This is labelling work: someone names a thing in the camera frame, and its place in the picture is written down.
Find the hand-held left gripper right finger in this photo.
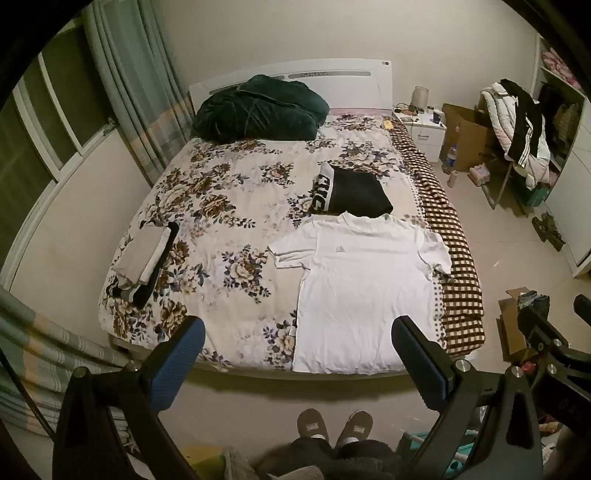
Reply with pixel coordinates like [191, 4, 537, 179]
[392, 315, 543, 480]

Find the green box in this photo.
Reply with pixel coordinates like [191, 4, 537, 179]
[522, 185, 550, 208]

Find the white bed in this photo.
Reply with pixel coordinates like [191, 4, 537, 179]
[99, 58, 488, 381]

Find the pink bedding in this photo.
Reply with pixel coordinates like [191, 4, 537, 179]
[541, 50, 583, 88]

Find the brown checked blanket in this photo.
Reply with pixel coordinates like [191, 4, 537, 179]
[390, 121, 488, 356]

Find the person's right leg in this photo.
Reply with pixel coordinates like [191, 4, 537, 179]
[335, 438, 403, 480]

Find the teal and white plastic frame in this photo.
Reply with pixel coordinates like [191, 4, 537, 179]
[397, 429, 485, 480]

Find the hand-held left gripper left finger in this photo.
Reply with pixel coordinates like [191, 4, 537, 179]
[52, 315, 206, 480]

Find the white T-shirt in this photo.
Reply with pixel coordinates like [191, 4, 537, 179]
[268, 211, 453, 376]

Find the black garment with white band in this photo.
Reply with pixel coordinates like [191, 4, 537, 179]
[308, 161, 394, 219]

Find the grey fluffy cloth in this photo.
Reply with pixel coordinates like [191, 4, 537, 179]
[224, 448, 260, 480]

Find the large cardboard box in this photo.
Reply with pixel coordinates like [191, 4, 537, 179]
[442, 103, 499, 172]

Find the dark green duvet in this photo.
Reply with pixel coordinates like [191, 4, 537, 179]
[191, 74, 331, 144]

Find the small open cardboard box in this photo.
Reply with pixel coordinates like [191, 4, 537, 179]
[498, 286, 552, 363]

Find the black jacket with white stripes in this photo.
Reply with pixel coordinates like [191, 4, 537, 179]
[501, 78, 550, 167]

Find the stack of folded clothes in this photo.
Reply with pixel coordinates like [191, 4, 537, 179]
[105, 222, 181, 309]

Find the white folded garment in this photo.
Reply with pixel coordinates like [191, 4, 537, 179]
[137, 230, 175, 287]

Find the white nightstand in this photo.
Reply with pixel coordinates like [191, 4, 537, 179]
[392, 107, 448, 162]

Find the dark patterned slipper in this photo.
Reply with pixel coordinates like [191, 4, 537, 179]
[531, 211, 567, 252]

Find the floral blanket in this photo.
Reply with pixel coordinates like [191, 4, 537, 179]
[99, 113, 448, 374]

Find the striped green curtain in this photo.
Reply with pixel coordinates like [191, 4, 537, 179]
[81, 0, 197, 185]
[0, 286, 139, 439]

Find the metal chair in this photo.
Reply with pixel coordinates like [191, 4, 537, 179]
[480, 152, 520, 210]

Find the yellow box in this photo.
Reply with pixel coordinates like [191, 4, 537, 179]
[184, 444, 228, 480]

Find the white wardrobe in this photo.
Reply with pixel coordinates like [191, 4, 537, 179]
[531, 34, 591, 278]

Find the grey slipper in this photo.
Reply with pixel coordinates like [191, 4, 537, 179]
[335, 410, 375, 450]
[297, 408, 331, 446]

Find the window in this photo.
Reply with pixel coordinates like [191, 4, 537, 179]
[0, 28, 116, 278]

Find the grey folded garment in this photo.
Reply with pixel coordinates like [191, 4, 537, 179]
[114, 225, 172, 282]

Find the chair with piled jackets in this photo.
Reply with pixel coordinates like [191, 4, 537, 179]
[478, 80, 552, 190]

